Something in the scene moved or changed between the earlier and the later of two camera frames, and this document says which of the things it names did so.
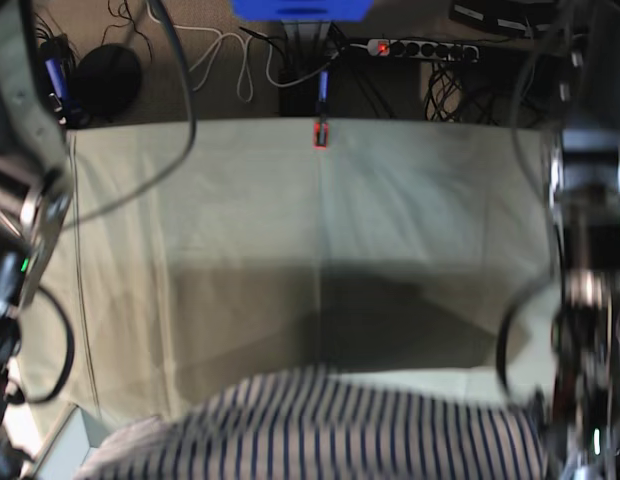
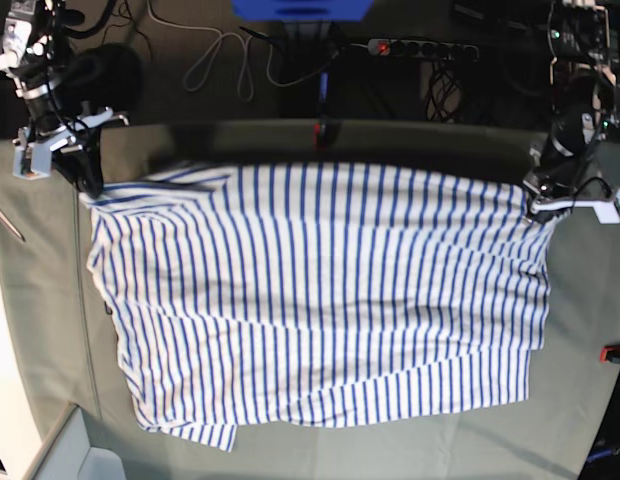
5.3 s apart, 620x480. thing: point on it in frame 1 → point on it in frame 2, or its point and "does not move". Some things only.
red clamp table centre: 320,135 does not move
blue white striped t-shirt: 326,424 → 278,293
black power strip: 424,48 does not move
